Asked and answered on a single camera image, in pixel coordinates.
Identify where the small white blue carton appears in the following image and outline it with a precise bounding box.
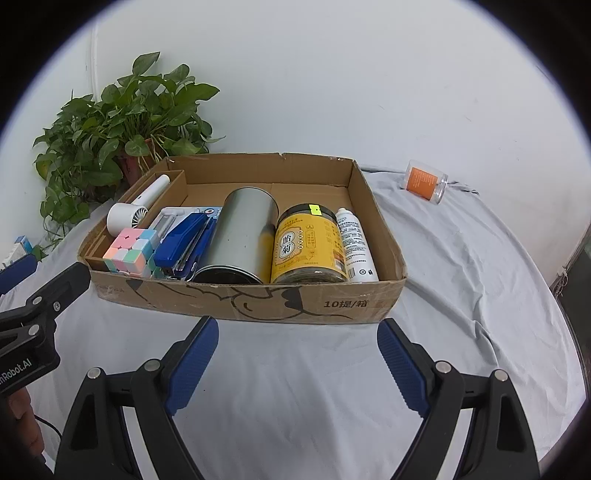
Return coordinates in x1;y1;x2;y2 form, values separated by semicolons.
1;235;33;269

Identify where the blue stapler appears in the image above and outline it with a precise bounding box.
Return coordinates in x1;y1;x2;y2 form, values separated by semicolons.
153;209;217;281

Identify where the silver metal tin can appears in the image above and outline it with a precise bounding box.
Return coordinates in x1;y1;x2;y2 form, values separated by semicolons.
192;187;279;285

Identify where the green potted plant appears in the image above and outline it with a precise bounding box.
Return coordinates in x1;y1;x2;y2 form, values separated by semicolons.
33;52;219;258

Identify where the white spray bottle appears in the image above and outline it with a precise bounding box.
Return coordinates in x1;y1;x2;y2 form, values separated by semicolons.
335;208;379;283

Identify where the brown cardboard box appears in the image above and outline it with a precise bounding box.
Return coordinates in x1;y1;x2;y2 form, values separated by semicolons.
78;153;407;324

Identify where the person's left hand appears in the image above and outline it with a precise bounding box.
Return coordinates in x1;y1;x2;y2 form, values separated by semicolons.
8;388;44;457

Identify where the orange clear plastic container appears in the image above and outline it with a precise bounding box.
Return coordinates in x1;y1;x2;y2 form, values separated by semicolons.
402;160;448;204

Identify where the pastel rubik's cube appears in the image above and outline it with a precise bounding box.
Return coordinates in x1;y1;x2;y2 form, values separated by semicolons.
102;227;160;278

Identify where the colourful blue toy box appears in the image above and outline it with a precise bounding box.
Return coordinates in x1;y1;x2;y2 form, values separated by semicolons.
150;206;221;281

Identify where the yellow label jar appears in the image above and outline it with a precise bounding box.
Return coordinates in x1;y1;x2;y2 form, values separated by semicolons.
270;203;349;284

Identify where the white handheld fan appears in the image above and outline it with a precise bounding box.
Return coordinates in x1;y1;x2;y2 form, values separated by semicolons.
106;174;170;237

